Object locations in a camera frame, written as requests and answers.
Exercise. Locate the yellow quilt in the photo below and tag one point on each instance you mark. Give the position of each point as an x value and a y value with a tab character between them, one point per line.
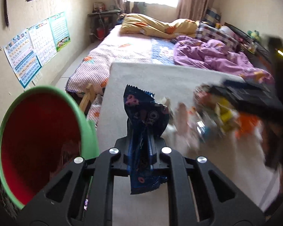
151	24

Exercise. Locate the orange snack wrapper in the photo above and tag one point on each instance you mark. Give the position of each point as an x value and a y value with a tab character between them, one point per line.
248	123

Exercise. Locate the plaid pillow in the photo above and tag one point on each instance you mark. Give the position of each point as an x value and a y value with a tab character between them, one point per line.
214	35

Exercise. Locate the bed with pink patterned sheet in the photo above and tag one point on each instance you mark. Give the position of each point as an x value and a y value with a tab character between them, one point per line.
122	51

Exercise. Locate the blue wall poster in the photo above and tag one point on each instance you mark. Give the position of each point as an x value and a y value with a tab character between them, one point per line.
22	56

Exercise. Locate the black wall strip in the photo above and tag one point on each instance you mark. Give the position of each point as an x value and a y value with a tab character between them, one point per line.
6	9

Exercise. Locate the green bin with red liner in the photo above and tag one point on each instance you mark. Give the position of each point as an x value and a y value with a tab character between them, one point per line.
37	134

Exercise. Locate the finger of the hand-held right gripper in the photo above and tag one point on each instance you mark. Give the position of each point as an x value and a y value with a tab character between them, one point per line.
247	86
250	100

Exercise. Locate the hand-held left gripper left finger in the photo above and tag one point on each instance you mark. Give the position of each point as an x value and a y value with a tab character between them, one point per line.
122	155

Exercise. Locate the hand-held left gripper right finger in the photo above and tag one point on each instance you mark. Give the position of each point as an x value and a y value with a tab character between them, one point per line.
161	160

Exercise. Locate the green wall poster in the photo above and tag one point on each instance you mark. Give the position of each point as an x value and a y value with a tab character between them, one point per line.
60	31

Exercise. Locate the blue and brown cardboard box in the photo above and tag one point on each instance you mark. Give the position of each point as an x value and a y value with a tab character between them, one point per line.
212	16

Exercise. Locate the dark side table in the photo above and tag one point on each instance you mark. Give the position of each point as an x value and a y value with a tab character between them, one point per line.
103	13

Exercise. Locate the white wall poster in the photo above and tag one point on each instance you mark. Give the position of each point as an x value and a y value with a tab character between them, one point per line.
43	42

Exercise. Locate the red container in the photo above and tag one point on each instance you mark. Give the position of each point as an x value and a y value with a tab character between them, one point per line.
100	32

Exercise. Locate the dark headboard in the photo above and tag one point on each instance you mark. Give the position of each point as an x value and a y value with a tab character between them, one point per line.
261	51

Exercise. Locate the small picture frame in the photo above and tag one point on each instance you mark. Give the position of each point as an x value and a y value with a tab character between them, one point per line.
99	7

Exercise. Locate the pink pillow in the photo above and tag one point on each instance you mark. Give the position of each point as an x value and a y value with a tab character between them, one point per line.
227	31

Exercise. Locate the yellow snack packet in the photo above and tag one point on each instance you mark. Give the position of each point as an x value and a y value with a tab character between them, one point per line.
227	117

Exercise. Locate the blue patterned bed mat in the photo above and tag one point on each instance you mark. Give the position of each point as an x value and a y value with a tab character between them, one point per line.
160	51

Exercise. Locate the purple quilt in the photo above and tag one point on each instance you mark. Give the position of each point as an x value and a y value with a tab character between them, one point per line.
214	56

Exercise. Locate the white wall socket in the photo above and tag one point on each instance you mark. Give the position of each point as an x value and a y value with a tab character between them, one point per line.
37	78

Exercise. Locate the dark blue snack wrapper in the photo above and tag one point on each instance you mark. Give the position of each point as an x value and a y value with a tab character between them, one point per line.
143	115

